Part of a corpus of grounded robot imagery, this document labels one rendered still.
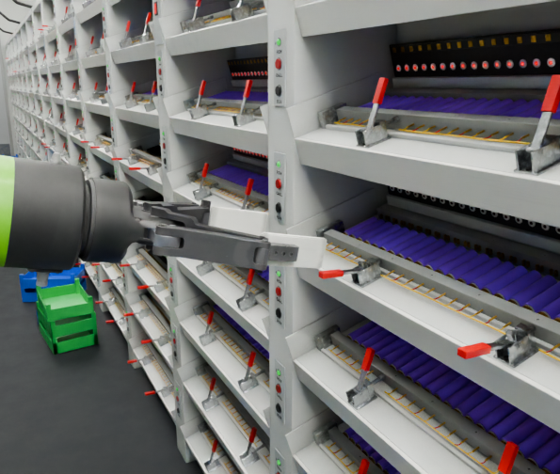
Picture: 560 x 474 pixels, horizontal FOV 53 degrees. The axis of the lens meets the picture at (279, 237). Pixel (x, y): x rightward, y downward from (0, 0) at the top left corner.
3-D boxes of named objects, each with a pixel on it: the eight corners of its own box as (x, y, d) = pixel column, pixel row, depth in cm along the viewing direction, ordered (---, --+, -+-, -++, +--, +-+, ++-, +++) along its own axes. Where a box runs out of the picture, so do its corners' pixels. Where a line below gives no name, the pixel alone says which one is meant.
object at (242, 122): (275, 157, 102) (253, 82, 96) (174, 133, 153) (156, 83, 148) (363, 120, 109) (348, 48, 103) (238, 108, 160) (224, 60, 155)
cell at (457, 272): (491, 266, 76) (456, 287, 74) (481, 262, 78) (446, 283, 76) (489, 255, 76) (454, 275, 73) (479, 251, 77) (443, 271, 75)
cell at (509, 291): (543, 285, 69) (505, 308, 67) (531, 280, 71) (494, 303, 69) (542, 272, 69) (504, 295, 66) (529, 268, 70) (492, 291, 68)
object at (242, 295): (275, 358, 112) (255, 300, 107) (181, 271, 164) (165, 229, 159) (356, 312, 119) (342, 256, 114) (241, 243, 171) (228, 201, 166)
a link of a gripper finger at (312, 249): (260, 231, 52) (264, 233, 51) (323, 237, 55) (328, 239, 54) (254, 262, 52) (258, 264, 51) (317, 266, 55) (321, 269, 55)
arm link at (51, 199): (18, 152, 42) (11, 142, 50) (2, 301, 44) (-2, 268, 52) (101, 164, 45) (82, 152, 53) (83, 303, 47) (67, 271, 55)
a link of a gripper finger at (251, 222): (208, 233, 62) (206, 231, 63) (264, 238, 66) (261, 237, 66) (213, 207, 62) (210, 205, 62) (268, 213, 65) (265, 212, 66)
